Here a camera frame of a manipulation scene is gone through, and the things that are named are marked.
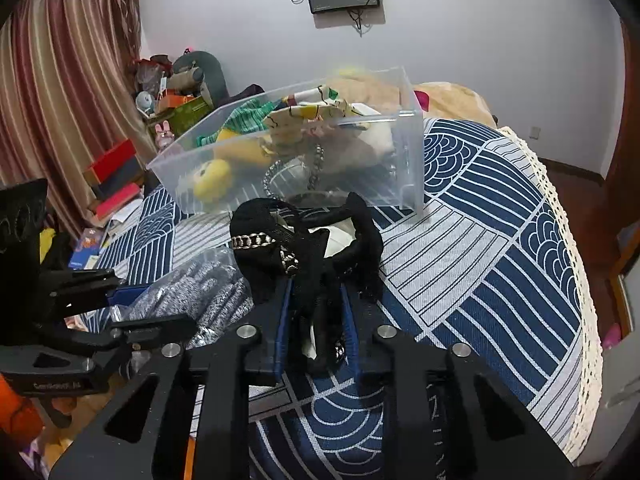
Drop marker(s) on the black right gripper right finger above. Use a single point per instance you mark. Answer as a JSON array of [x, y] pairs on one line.
[[383, 356]]

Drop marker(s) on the wall power outlet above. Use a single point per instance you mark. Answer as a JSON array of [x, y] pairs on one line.
[[535, 133]]

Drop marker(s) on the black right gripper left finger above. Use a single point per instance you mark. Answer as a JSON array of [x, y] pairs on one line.
[[251, 352]]

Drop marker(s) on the left hand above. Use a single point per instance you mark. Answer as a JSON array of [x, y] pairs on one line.
[[21, 421]]

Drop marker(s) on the green cardboard box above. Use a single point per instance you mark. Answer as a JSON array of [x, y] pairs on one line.
[[181, 118]]

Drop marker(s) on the green striped cloth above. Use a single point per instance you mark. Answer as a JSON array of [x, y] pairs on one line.
[[250, 117]]

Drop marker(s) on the floral patterned cloth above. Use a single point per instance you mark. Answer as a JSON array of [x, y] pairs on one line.
[[318, 103]]

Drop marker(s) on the black knit hat with chain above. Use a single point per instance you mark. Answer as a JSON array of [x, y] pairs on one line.
[[315, 276]]

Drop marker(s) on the bagged grey knit gloves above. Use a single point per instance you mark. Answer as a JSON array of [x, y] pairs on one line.
[[209, 288]]

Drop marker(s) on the pink rabbit toy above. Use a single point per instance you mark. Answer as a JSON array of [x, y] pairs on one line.
[[163, 135]]

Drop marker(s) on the blue white patterned bedspread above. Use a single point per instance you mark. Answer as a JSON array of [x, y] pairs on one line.
[[489, 262]]

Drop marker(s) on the yellow round plush toy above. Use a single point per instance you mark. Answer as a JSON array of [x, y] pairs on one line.
[[212, 181]]

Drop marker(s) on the striped red beige curtain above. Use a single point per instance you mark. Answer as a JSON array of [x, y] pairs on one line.
[[67, 79]]

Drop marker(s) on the grey green dinosaur plush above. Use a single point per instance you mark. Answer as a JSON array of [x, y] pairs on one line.
[[199, 72]]

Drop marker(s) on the beige plush blanket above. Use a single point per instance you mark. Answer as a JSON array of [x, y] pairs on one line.
[[445, 99]]

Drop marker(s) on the red box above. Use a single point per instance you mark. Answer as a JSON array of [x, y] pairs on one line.
[[105, 165]]

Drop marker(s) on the clear plastic storage box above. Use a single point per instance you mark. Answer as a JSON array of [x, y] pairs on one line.
[[317, 164]]

